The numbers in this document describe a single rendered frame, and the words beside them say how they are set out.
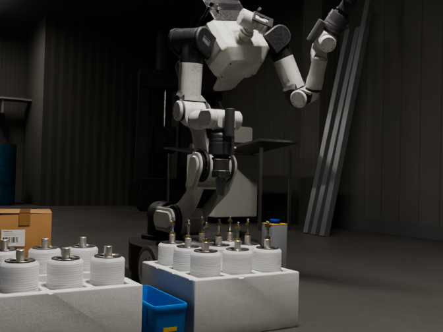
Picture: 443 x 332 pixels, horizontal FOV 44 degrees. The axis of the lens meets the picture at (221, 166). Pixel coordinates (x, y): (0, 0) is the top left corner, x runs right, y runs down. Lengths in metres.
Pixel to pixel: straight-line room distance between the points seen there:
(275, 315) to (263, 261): 0.17
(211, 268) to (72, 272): 0.42
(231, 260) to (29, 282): 0.62
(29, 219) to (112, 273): 1.15
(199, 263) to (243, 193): 4.26
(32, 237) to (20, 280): 1.18
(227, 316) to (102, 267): 0.42
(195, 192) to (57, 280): 0.97
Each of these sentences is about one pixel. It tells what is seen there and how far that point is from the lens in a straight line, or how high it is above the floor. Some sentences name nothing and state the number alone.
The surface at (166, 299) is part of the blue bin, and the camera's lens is 1.74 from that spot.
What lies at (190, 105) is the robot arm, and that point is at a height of 0.75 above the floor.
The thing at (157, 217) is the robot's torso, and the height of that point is 0.29.
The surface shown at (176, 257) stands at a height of 0.22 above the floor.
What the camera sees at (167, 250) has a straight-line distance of 1.90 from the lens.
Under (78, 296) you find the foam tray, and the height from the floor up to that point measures 0.16.
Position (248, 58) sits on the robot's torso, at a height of 0.96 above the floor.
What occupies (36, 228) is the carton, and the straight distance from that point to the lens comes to 2.67.
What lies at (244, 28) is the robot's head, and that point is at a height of 1.07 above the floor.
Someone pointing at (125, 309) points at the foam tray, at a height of 0.12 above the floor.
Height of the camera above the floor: 0.48
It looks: 1 degrees up
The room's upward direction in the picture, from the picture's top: 2 degrees clockwise
